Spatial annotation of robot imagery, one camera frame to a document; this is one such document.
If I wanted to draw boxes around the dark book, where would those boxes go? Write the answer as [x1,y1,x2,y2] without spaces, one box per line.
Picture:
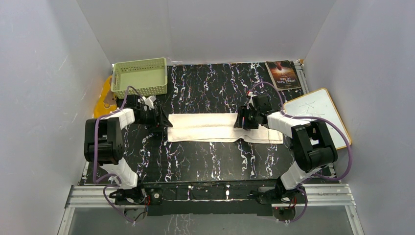
[265,60,301,91]

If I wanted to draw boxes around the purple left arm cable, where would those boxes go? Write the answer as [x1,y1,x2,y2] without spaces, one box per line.
[92,85,143,224]

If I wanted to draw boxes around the orange patterned towel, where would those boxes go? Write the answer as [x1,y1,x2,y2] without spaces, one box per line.
[93,75,117,118]

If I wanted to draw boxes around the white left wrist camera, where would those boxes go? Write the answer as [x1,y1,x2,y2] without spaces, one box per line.
[143,95,156,110]

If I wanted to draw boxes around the wood framed whiteboard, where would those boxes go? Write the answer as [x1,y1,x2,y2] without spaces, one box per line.
[283,88,353,151]

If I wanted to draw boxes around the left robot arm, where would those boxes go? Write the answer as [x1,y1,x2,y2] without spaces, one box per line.
[84,94,173,204]

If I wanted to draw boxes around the aluminium rail frame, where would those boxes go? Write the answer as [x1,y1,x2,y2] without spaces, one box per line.
[58,182,364,235]

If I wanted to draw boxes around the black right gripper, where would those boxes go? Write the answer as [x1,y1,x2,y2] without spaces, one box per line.
[234,106,259,129]

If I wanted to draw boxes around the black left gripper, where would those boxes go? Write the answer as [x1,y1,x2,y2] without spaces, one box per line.
[136,106,173,133]

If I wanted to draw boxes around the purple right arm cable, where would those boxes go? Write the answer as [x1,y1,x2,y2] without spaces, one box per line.
[248,81,353,224]

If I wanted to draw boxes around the light green plastic basket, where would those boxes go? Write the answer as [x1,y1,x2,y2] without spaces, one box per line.
[111,57,168,99]

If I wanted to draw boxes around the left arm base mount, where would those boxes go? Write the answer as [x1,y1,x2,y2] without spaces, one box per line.
[109,187,163,206]

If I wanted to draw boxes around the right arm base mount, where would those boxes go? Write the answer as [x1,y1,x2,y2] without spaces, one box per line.
[251,186,305,207]

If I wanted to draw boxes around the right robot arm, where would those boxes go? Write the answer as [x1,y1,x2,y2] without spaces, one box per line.
[234,92,338,203]

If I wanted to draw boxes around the white towel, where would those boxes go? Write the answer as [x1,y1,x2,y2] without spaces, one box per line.
[167,113,283,144]

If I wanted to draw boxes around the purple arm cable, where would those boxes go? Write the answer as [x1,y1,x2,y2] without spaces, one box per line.
[248,81,353,224]
[92,85,143,224]

